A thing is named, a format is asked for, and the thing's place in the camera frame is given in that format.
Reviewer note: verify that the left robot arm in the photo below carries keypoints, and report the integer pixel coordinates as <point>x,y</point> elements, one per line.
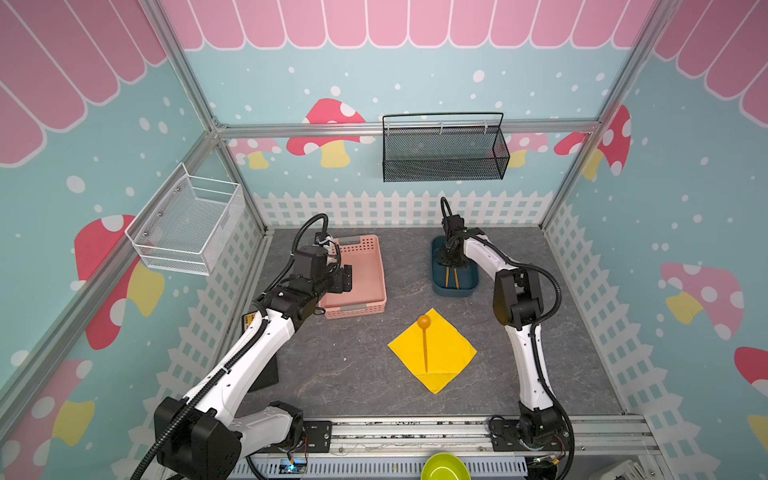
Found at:
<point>198,436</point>

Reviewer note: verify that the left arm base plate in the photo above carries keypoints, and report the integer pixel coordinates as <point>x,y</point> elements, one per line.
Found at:
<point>315,437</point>

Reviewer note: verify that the black yellow tool case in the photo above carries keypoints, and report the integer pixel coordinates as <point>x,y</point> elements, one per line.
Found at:
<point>269,375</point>

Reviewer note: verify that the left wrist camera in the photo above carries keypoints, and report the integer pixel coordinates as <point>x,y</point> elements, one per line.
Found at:
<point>327,241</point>

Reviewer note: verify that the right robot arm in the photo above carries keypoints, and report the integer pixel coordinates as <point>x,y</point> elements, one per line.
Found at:
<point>525,295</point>

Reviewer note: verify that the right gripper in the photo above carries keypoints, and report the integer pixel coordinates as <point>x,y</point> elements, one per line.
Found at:
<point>452,258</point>

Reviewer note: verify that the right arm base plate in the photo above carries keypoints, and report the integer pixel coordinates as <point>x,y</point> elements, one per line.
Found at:
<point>510,435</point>

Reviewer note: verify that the white wire wall basket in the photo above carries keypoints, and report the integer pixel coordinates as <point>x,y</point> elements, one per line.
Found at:
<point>187,224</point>

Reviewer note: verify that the pink plastic basket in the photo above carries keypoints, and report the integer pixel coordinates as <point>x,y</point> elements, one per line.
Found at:
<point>368,294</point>

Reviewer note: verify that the orange plastic spoon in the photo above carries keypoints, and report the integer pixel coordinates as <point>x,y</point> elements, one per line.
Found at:
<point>424,323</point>

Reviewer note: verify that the teal plastic tub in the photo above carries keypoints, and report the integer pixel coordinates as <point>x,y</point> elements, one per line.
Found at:
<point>468,276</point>

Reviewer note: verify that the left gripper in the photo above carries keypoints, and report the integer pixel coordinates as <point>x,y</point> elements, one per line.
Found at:
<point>342,279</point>

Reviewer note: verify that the aluminium front rail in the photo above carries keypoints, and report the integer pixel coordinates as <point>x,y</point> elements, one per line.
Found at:
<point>612,435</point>

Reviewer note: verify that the green bowl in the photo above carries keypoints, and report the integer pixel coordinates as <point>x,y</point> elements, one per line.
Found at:
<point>445,466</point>

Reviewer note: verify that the black mesh wall basket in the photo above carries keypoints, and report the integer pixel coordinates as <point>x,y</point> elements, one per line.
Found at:
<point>437,147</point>

